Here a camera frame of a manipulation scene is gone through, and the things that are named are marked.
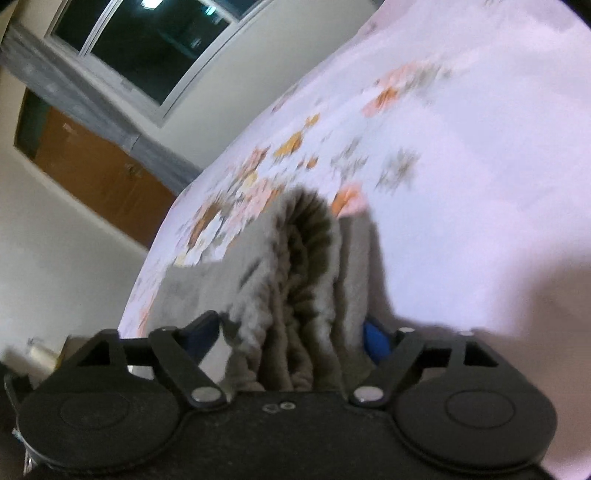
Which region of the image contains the grey curtain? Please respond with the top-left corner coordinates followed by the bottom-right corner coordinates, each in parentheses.
top-left (0, 22), bottom-right (203, 196)

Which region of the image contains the grey knitted sweater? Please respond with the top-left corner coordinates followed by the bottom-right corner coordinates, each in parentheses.
top-left (148, 184), bottom-right (403, 393)

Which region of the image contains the small white object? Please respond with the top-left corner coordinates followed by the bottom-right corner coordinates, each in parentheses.
top-left (0, 336), bottom-right (71, 371)

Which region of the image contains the pink floral bed sheet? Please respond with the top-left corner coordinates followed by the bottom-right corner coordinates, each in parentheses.
top-left (117, 0), bottom-right (591, 480)

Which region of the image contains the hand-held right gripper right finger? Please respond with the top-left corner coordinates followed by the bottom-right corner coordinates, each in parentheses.
top-left (347, 316), bottom-right (502, 409)

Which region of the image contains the brown wooden door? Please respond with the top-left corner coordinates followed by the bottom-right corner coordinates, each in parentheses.
top-left (13, 87), bottom-right (180, 251)

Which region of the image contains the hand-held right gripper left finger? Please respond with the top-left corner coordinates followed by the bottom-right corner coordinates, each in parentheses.
top-left (74, 310), bottom-right (228, 409)

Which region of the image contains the window with white frame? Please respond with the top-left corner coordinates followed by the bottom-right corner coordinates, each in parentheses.
top-left (44, 0), bottom-right (278, 128)

